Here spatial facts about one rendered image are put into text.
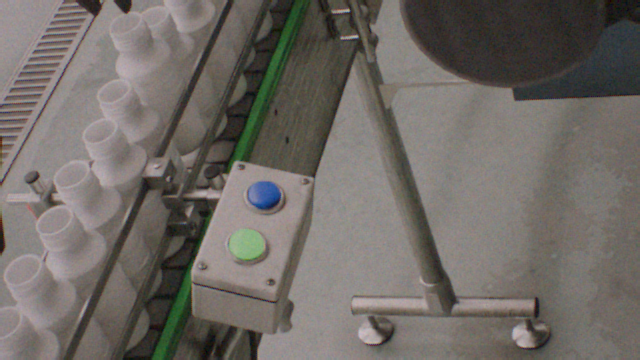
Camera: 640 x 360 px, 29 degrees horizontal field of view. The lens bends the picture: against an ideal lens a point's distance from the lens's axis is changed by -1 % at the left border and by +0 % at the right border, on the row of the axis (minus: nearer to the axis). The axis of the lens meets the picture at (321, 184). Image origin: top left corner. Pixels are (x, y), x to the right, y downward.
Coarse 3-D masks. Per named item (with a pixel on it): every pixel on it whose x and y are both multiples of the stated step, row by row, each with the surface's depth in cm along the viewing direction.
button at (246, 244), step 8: (240, 232) 109; (248, 232) 109; (232, 240) 108; (240, 240) 108; (248, 240) 108; (256, 240) 108; (232, 248) 108; (240, 248) 107; (248, 248) 107; (256, 248) 108; (240, 256) 107; (248, 256) 107
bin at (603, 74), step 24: (624, 24) 156; (600, 48) 160; (624, 48) 159; (576, 72) 163; (600, 72) 162; (624, 72) 161; (384, 96) 182; (528, 96) 169; (552, 96) 168; (576, 96) 166; (600, 96) 165
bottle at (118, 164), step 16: (96, 128) 119; (112, 128) 119; (96, 144) 116; (112, 144) 117; (128, 144) 119; (96, 160) 118; (112, 160) 118; (128, 160) 119; (144, 160) 120; (112, 176) 119; (128, 176) 119; (128, 192) 119; (160, 192) 122; (128, 208) 121; (144, 208) 121; (160, 208) 123; (144, 224) 122; (160, 224) 124; (160, 240) 124; (176, 240) 126
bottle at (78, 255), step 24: (48, 216) 111; (72, 216) 110; (48, 240) 109; (72, 240) 110; (96, 240) 113; (48, 264) 112; (72, 264) 111; (96, 264) 111; (120, 288) 115; (96, 312) 114; (120, 312) 116; (144, 312) 119; (144, 336) 119
